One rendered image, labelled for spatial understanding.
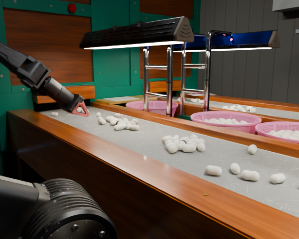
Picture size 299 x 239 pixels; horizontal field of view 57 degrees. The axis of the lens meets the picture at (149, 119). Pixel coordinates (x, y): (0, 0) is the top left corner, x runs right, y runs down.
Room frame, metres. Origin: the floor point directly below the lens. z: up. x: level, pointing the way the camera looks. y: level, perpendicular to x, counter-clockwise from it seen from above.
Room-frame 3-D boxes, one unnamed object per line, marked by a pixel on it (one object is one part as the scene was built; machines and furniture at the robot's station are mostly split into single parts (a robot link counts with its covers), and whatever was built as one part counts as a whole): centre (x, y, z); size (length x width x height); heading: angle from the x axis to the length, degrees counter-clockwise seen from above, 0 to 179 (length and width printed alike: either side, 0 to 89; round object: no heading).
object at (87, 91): (1.38, 0.42, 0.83); 0.30 x 0.06 x 0.07; 130
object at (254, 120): (1.06, -0.30, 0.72); 0.27 x 0.27 x 0.10
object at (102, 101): (1.56, 0.13, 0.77); 0.33 x 0.15 x 0.01; 130
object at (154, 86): (1.82, -0.10, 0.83); 0.30 x 0.06 x 0.07; 130
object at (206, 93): (1.39, -0.28, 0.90); 0.20 x 0.19 x 0.45; 40
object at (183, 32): (1.08, 0.09, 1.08); 0.62 x 0.08 x 0.07; 40
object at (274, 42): (1.45, -0.34, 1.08); 0.62 x 0.08 x 0.07; 40
